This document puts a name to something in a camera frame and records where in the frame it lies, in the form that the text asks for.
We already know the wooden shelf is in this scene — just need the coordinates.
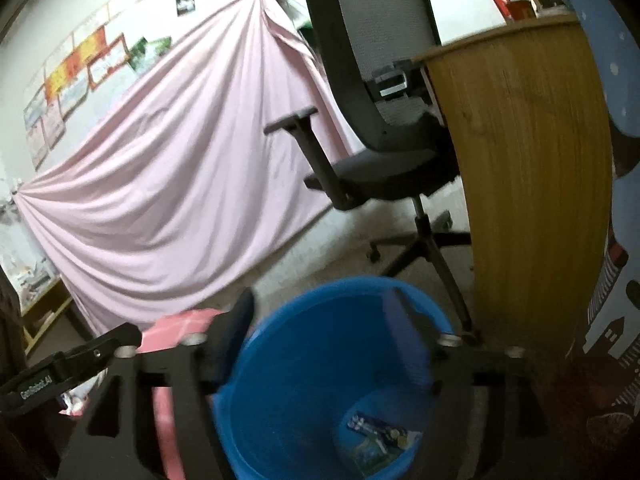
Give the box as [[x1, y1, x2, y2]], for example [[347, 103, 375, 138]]
[[20, 275, 76, 356]]

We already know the row of wall posters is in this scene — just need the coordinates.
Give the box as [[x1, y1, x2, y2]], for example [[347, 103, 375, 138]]
[[22, 0, 173, 171]]

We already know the pink hanging sheet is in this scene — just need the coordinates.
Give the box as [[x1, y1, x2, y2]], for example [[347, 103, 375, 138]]
[[12, 0, 371, 341]]

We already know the black mesh office chair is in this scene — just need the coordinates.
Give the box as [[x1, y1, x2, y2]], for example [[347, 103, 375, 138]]
[[263, 0, 483, 346]]

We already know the blue printed wrapper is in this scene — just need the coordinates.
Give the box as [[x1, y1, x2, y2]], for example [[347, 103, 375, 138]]
[[342, 410, 423, 476]]

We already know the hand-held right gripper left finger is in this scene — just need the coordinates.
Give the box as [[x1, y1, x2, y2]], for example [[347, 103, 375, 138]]
[[55, 287, 256, 480]]

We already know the blue plastic bucket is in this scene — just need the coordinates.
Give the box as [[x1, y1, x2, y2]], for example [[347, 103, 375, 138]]
[[212, 275, 456, 480]]

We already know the wooden desk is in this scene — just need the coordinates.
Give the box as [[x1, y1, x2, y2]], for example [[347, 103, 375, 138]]
[[412, 12, 616, 376]]

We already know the red box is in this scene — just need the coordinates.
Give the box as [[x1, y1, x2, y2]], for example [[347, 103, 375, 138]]
[[505, 0, 536, 22]]

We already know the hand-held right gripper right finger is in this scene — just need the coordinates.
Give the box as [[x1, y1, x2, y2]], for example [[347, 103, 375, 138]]
[[382, 285, 551, 480]]

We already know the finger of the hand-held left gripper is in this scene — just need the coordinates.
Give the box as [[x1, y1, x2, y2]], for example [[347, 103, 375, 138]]
[[52, 322, 143, 387]]

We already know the blue printed cloth with houses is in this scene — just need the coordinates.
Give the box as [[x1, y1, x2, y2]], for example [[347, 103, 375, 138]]
[[550, 0, 640, 461]]

